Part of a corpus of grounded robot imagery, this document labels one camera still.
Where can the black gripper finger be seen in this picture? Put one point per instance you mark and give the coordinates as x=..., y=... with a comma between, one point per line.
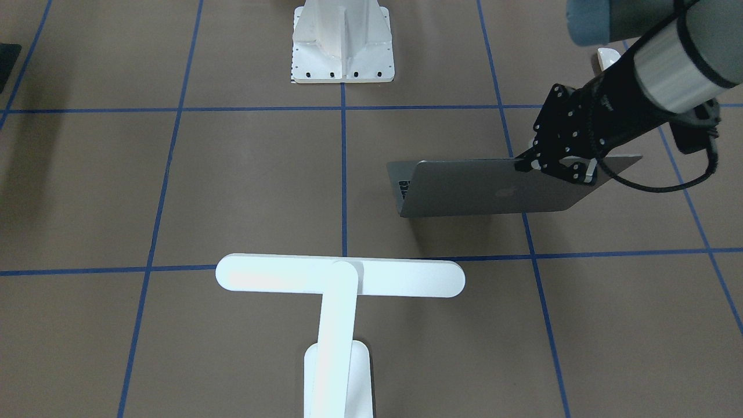
x=528, y=160

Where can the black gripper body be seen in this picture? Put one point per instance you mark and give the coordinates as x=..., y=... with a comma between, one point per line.
x=607, y=100

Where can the grey laptop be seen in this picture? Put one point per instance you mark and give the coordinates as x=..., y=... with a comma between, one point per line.
x=430, y=188

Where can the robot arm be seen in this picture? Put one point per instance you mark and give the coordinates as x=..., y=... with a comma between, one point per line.
x=685, y=54

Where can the white computer mouse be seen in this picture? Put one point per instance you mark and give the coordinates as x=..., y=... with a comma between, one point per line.
x=606, y=57

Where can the white desk lamp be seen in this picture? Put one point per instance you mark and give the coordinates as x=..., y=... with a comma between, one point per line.
x=338, y=372

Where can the black mouse pad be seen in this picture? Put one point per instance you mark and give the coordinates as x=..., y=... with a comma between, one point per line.
x=9, y=55

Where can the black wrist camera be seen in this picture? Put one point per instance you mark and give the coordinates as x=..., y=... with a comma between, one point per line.
x=696, y=130

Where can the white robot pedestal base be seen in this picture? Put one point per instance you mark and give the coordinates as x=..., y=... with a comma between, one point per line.
x=342, y=42

